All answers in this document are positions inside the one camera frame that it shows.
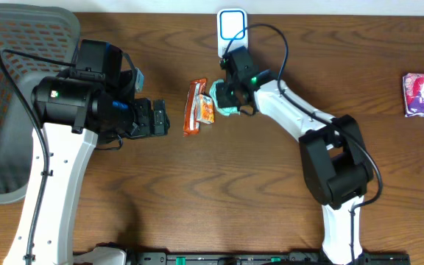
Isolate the mint green snack packet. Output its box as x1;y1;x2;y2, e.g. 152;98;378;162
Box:
209;79;240;116

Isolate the small orange snack packet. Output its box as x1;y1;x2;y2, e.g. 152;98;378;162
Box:
196;94;215;124

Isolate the long orange snack bar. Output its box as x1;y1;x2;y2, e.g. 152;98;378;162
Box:
183;78;207;136

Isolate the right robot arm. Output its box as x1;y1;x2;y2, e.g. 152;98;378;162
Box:
216;46;373;264

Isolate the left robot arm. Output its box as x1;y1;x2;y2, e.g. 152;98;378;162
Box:
4;40;170;264

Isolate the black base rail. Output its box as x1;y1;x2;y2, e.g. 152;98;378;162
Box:
72;251;412;265

